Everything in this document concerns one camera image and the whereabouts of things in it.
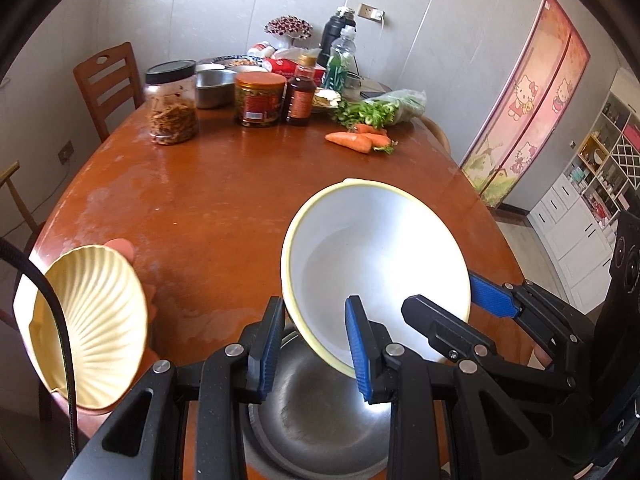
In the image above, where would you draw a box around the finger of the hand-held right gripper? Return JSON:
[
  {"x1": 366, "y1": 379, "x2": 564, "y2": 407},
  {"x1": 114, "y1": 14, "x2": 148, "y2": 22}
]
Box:
[
  {"x1": 469, "y1": 270, "x2": 608, "y2": 361},
  {"x1": 401, "y1": 294, "x2": 577, "y2": 395}
]

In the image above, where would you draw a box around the red tissue pack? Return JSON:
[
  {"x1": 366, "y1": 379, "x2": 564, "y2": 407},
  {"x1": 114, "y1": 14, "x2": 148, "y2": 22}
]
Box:
[{"x1": 262, "y1": 49, "x2": 326, "y2": 81}]

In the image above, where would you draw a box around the white bowl with yellow rim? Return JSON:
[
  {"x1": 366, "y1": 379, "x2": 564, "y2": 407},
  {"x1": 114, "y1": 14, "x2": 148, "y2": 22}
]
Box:
[{"x1": 281, "y1": 178, "x2": 472, "y2": 380}]

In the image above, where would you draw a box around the carrot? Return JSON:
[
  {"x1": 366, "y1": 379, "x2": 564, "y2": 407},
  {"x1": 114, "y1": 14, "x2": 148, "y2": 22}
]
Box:
[
  {"x1": 355, "y1": 124, "x2": 398, "y2": 155},
  {"x1": 325, "y1": 131, "x2": 373, "y2": 154}
]

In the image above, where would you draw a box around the black thermos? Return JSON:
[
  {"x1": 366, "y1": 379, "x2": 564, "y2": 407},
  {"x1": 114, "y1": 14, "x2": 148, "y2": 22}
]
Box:
[{"x1": 319, "y1": 8, "x2": 358, "y2": 56}]

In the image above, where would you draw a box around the slatted wooden chair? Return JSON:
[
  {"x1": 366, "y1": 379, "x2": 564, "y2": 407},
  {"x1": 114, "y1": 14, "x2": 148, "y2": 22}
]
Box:
[{"x1": 73, "y1": 41, "x2": 146, "y2": 143}]

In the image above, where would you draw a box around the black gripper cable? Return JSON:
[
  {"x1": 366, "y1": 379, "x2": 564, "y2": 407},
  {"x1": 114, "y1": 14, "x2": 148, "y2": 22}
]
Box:
[{"x1": 0, "y1": 237, "x2": 80, "y2": 461}]

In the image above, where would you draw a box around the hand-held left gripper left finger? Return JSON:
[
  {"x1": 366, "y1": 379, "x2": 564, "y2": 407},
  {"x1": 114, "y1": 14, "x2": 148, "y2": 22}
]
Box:
[{"x1": 62, "y1": 296, "x2": 287, "y2": 480}]

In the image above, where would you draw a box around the yellow shell-shaped plate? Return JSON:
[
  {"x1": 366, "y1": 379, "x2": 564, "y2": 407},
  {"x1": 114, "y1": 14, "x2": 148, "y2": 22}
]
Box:
[{"x1": 14, "y1": 244, "x2": 149, "y2": 409}]

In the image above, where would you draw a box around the dried flower decoration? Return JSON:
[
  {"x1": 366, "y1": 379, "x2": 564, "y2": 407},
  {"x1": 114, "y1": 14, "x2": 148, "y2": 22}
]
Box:
[{"x1": 264, "y1": 16, "x2": 314, "y2": 43}]

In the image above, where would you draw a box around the person's right hand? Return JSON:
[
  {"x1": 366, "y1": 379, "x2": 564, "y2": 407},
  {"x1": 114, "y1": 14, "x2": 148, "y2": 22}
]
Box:
[{"x1": 529, "y1": 344, "x2": 552, "y2": 372}]

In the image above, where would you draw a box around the patterned ceramic bowl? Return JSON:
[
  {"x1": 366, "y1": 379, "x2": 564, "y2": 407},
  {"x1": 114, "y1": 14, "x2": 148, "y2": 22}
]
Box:
[{"x1": 211, "y1": 55, "x2": 271, "y2": 68}]

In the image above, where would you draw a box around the steel basin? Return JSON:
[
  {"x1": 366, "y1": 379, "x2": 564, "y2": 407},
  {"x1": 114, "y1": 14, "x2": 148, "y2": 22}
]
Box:
[{"x1": 195, "y1": 64, "x2": 240, "y2": 109}]

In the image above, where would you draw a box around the clear jar with black lid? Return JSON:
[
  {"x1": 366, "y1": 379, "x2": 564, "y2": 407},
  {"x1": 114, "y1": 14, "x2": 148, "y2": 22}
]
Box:
[{"x1": 145, "y1": 60, "x2": 200, "y2": 146}]

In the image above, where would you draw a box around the bag of green herbs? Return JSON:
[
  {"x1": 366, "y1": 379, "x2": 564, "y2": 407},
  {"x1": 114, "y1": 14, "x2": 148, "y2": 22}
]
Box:
[{"x1": 332, "y1": 89, "x2": 428, "y2": 128}]

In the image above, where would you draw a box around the orange-lidded pickle jar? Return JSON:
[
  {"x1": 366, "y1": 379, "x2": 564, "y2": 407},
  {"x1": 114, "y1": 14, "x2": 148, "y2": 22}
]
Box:
[{"x1": 234, "y1": 71, "x2": 287, "y2": 128}]

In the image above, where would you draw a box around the white shelf cabinet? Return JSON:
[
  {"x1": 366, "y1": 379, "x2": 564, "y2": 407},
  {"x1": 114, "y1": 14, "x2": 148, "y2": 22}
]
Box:
[{"x1": 527, "y1": 67, "x2": 640, "y2": 306}]

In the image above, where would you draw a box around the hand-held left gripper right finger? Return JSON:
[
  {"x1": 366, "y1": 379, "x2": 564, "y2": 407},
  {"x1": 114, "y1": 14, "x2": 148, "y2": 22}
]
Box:
[{"x1": 344, "y1": 295, "x2": 556, "y2": 480}]

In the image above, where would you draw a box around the clear plastic bottle with greens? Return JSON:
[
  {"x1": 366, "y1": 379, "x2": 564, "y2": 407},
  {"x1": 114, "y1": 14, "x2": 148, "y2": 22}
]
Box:
[{"x1": 322, "y1": 25, "x2": 358, "y2": 93}]

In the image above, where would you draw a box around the curved wooden chair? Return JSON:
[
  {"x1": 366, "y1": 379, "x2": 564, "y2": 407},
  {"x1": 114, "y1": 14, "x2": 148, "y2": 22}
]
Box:
[
  {"x1": 422, "y1": 116, "x2": 453, "y2": 157},
  {"x1": 0, "y1": 160, "x2": 46, "y2": 241}
]

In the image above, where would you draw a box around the small steel bowl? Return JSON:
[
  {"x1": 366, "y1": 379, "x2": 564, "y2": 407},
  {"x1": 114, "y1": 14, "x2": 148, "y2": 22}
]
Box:
[{"x1": 240, "y1": 327, "x2": 401, "y2": 480}]

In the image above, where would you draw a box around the small dish of slices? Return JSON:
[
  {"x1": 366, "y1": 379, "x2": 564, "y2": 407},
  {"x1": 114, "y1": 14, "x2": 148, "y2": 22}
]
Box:
[{"x1": 312, "y1": 89, "x2": 344, "y2": 110}]

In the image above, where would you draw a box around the wall outlet with charger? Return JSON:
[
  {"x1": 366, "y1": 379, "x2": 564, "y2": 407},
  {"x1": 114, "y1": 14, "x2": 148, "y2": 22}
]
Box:
[{"x1": 356, "y1": 3, "x2": 387, "y2": 24}]

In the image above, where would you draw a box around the dark sauce bottle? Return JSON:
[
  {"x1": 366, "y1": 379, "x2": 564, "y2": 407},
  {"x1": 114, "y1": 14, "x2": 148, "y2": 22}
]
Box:
[{"x1": 282, "y1": 54, "x2": 321, "y2": 127}]

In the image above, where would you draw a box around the Hello Kitty door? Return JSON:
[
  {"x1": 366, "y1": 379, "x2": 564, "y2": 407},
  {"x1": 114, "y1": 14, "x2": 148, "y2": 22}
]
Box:
[{"x1": 460, "y1": 0, "x2": 592, "y2": 208}]

